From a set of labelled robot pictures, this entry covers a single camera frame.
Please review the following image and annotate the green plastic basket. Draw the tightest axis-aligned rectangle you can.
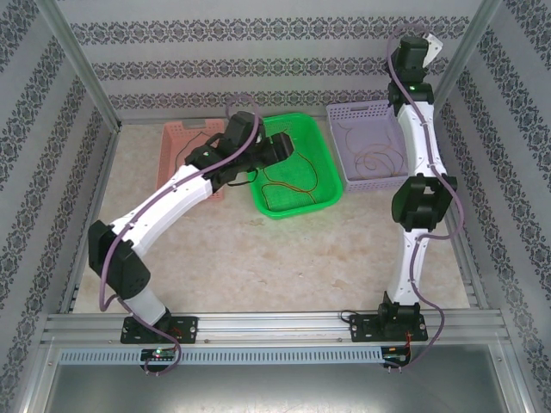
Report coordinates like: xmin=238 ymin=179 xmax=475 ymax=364
xmin=249 ymin=112 xmax=344 ymax=220

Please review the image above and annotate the pink plastic basket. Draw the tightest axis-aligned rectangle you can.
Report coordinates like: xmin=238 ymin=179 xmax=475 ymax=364
xmin=155 ymin=119 xmax=227 ymax=203

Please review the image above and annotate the purple plastic basket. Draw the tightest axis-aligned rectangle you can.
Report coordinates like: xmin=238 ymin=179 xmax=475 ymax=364
xmin=325 ymin=101 xmax=410 ymax=194

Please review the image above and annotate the grey sheet metal panel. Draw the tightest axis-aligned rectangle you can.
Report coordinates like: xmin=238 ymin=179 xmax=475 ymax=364
xmin=25 ymin=343 xmax=530 ymax=413

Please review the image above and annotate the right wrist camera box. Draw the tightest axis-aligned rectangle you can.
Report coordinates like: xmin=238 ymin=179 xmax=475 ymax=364
xmin=423 ymin=34 xmax=445 ymax=69

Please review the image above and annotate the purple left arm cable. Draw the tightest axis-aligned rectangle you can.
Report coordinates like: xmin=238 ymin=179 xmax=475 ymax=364
xmin=99 ymin=96 xmax=262 ymax=376

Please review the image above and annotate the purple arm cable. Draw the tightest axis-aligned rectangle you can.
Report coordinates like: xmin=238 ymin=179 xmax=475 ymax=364
xmin=99 ymin=96 xmax=262 ymax=376
xmin=387 ymin=23 xmax=467 ymax=371

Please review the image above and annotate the aluminium frame post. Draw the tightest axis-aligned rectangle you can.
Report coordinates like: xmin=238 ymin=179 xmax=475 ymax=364
xmin=423 ymin=0 xmax=505 ymax=129
xmin=36 ymin=0 xmax=122 ymax=133

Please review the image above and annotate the aluminium table edge rail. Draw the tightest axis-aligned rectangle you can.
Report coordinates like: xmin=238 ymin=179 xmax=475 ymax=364
xmin=58 ymin=126 xmax=125 ymax=315
xmin=421 ymin=125 xmax=492 ymax=309

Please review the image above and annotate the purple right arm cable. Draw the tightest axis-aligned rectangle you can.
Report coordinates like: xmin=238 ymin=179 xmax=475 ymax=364
xmin=387 ymin=23 xmax=467 ymax=371

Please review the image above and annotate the aluminium mounting rail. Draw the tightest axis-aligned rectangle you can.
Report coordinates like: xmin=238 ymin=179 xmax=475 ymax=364
xmin=41 ymin=312 xmax=505 ymax=345

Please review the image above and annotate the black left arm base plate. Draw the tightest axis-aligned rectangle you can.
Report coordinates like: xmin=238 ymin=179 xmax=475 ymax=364
xmin=120 ymin=316 xmax=200 ymax=345

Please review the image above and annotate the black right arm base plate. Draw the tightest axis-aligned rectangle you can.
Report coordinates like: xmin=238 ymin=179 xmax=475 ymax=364
xmin=348 ymin=313 xmax=430 ymax=344

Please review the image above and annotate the grey slotted cable duct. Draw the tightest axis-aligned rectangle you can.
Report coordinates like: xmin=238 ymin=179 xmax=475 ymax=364
xmin=58 ymin=346 xmax=384 ymax=366

